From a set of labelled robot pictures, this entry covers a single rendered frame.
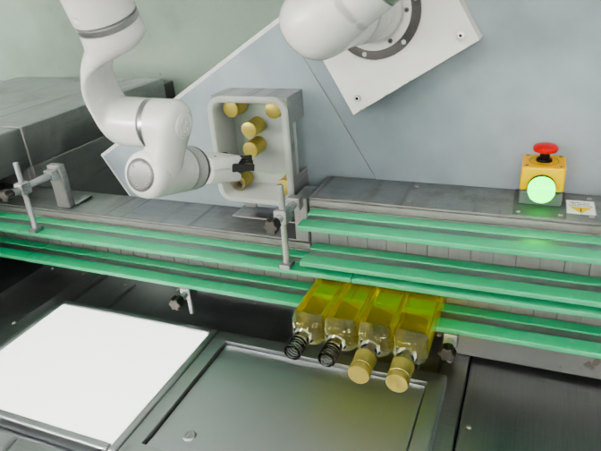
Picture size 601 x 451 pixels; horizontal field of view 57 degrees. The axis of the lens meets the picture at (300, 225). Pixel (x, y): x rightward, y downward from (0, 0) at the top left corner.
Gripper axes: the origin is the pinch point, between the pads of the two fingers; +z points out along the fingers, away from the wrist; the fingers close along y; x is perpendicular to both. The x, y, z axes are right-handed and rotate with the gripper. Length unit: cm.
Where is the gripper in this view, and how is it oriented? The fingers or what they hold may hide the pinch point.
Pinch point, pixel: (233, 161)
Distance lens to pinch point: 109.7
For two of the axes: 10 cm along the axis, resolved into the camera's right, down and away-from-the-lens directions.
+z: 3.7, -1.7, 9.1
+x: 0.6, -9.8, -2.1
